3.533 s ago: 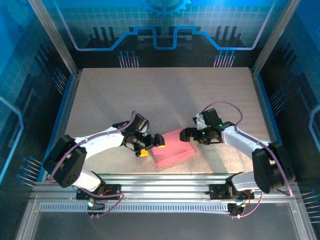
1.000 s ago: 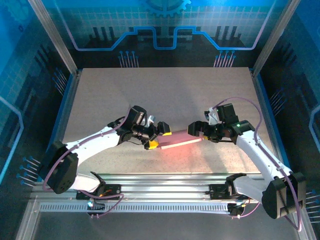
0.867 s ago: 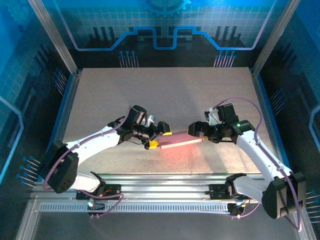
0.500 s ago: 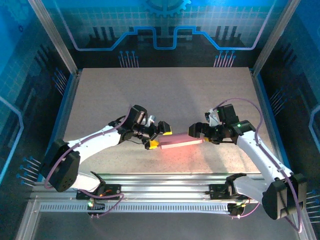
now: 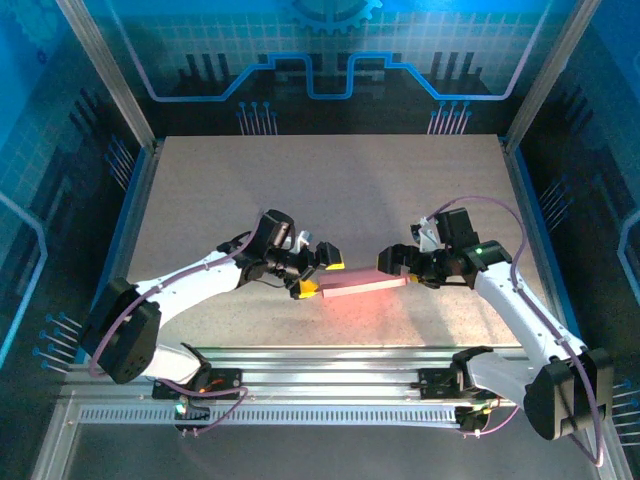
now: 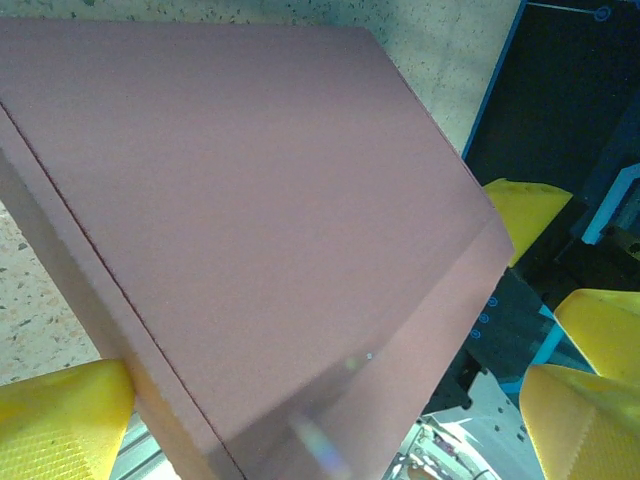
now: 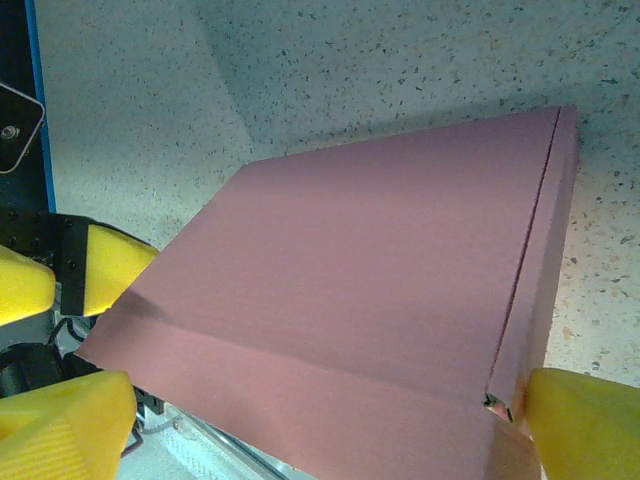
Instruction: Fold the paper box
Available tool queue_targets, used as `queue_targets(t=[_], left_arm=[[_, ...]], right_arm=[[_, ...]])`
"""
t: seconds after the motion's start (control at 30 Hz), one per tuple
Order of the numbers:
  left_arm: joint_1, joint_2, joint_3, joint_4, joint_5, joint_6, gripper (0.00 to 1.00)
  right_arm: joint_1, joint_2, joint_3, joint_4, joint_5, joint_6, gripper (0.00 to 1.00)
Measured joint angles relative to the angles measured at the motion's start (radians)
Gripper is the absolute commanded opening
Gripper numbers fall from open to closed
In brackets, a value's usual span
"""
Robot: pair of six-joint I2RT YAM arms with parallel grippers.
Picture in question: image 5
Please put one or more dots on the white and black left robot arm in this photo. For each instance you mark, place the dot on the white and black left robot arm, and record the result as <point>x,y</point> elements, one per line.
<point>200,280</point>

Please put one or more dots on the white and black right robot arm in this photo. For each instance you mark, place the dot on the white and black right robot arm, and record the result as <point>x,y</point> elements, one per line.
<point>525,310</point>

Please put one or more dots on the small black connector box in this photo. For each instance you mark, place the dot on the small black connector box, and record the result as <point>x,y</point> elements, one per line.
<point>197,412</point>
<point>470,422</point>

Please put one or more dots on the grey framed panel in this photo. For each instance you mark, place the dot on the grey framed panel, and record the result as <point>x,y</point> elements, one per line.
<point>325,455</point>

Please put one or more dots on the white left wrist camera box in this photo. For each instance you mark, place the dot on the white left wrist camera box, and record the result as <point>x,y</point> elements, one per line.
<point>301,242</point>

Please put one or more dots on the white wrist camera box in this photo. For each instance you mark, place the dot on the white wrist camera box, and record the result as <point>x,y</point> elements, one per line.
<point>427,237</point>
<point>301,242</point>

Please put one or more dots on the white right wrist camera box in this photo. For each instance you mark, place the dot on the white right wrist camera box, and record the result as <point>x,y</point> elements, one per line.
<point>427,237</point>

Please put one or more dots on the aluminium rail beam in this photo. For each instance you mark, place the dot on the aluminium rail beam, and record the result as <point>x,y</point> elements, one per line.
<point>325,375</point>

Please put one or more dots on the blue-edged table side rail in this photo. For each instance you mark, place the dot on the blue-edged table side rail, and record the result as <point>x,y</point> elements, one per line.
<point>535,225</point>
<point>122,240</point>

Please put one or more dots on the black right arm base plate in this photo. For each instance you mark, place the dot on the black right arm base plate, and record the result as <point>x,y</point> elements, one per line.
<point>435,385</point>

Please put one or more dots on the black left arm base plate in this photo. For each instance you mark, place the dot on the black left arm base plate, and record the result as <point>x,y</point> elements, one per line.
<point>227,382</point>

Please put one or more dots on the aluminium corner post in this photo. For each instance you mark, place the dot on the aluminium corner post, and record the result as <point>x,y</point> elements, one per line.
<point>107,75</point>
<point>550,75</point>

